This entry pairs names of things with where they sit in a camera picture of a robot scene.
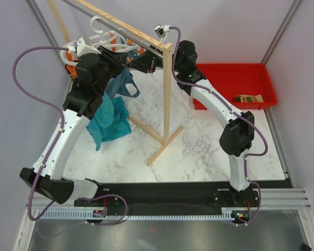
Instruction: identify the teal cloth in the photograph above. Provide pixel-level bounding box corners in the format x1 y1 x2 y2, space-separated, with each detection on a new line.
86 93 132 151

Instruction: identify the orange clothespin left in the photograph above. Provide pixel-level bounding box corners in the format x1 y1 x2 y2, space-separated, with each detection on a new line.
64 51 78 78

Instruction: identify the white slotted cable duct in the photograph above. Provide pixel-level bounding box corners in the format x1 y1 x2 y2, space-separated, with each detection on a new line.
41 208 235 221

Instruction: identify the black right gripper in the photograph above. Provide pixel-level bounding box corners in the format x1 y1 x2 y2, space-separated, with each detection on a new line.
126 41 182 74

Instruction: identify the wooden drying rack frame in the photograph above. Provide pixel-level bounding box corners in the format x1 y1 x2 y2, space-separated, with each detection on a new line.
46 0 184 167

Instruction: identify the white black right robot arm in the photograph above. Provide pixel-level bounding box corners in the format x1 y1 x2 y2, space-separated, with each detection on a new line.
172 40 257 206

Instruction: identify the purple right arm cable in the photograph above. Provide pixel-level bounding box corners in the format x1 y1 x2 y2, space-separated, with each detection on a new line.
171 26 268 225

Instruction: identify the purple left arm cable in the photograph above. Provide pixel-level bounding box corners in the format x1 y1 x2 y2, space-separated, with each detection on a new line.
12 46 70 238

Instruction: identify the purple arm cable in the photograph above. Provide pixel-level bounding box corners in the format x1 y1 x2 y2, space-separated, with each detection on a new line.
12 46 70 238
171 26 268 225

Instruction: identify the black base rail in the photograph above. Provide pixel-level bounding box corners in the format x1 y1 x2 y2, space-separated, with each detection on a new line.
74 181 260 215

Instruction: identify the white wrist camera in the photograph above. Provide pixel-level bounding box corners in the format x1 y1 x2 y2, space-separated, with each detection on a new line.
153 25 170 43
67 36 101 58

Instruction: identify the red plastic bin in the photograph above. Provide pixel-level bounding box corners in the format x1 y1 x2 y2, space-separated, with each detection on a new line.
197 63 278 110

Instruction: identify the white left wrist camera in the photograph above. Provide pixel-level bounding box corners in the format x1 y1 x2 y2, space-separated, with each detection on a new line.
67 36 101 58

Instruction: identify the striped sock lower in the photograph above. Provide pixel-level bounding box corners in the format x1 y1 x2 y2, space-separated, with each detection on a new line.
232 95 264 103

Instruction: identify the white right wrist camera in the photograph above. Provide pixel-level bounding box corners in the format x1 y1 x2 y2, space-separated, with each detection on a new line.
153 25 170 43

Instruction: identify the white round clip hanger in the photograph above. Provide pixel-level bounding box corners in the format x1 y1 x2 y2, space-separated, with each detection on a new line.
60 16 145 66

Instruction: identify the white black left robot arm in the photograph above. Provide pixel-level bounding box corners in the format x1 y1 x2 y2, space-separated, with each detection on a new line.
19 45 127 206

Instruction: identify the orange clothespin top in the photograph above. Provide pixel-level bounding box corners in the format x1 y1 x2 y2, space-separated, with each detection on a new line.
126 39 136 47

